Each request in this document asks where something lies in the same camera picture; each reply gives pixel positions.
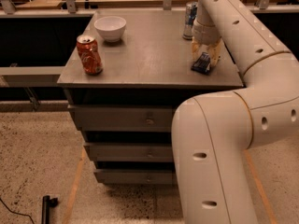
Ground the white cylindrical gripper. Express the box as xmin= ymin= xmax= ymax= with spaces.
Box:
xmin=192 ymin=2 xmax=221 ymax=67

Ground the blue rxbar blueberry wrapper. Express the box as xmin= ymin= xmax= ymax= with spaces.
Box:
xmin=191 ymin=52 xmax=211 ymax=75

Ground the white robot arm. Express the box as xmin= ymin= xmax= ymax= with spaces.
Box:
xmin=171 ymin=0 xmax=299 ymax=224

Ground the white bowl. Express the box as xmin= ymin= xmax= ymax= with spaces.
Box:
xmin=94 ymin=16 xmax=126 ymax=42

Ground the silver blue energy drink can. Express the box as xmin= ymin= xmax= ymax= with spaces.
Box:
xmin=182 ymin=1 xmax=198 ymax=40

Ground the grey metal railing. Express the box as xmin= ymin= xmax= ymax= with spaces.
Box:
xmin=0 ymin=0 xmax=299 ymax=88

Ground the grey drawer cabinet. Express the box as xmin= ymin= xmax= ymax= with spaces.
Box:
xmin=58 ymin=10 xmax=242 ymax=173

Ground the orange crushed soda can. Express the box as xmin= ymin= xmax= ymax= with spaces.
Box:
xmin=77 ymin=35 xmax=103 ymax=76

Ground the bottom grey drawer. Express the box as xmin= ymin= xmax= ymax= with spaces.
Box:
xmin=94 ymin=169 xmax=177 ymax=185

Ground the grey drawer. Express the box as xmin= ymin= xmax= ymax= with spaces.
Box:
xmin=84 ymin=143 xmax=173 ymax=162
xmin=94 ymin=169 xmax=177 ymax=185
xmin=68 ymin=105 xmax=173 ymax=133

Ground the top grey drawer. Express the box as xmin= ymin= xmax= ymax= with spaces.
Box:
xmin=68 ymin=105 xmax=173 ymax=133

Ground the middle grey drawer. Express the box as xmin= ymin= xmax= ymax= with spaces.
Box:
xmin=84 ymin=143 xmax=173 ymax=162

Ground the black floor bracket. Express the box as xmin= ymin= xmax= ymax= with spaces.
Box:
xmin=41 ymin=195 xmax=58 ymax=224

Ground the black floor cable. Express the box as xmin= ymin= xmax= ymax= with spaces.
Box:
xmin=0 ymin=197 xmax=36 ymax=224

